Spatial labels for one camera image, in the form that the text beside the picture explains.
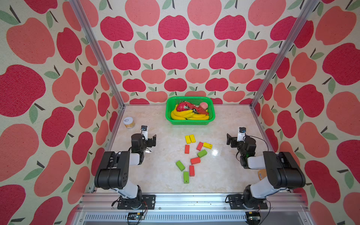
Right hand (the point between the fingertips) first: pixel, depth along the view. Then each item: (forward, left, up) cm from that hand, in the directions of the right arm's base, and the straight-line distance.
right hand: (236, 136), depth 93 cm
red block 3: (-17, +27, -6) cm, 33 cm away
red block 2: (-6, +24, -6) cm, 26 cm away
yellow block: (-2, +33, -6) cm, 33 cm away
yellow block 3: (-5, +19, -6) cm, 20 cm away
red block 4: (-24, +29, -6) cm, 38 cm away
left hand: (-5, +59, 0) cm, 59 cm away
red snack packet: (+23, +37, +3) cm, 43 cm away
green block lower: (-28, +32, -6) cm, 43 cm away
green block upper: (-12, +22, -6) cm, 26 cm away
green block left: (-22, +36, -5) cm, 43 cm away
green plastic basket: (+29, +49, +1) cm, 57 cm away
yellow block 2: (-1, +29, -6) cm, 30 cm away
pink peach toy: (+27, +22, +1) cm, 35 cm away
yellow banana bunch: (+15, +34, +2) cm, 37 cm away
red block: (-9, +33, -7) cm, 35 cm away
